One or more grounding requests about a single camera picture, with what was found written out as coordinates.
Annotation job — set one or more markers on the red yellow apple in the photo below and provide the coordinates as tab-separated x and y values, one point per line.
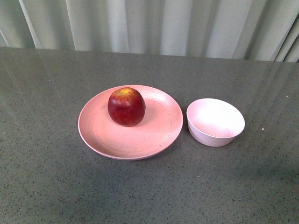
126	106

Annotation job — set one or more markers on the light pink bowl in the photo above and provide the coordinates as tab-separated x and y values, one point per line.
214	122

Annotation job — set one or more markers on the pink round plate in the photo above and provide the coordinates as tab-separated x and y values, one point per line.
159	128

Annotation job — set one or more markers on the white pleated curtain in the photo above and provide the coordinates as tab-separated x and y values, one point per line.
265	30

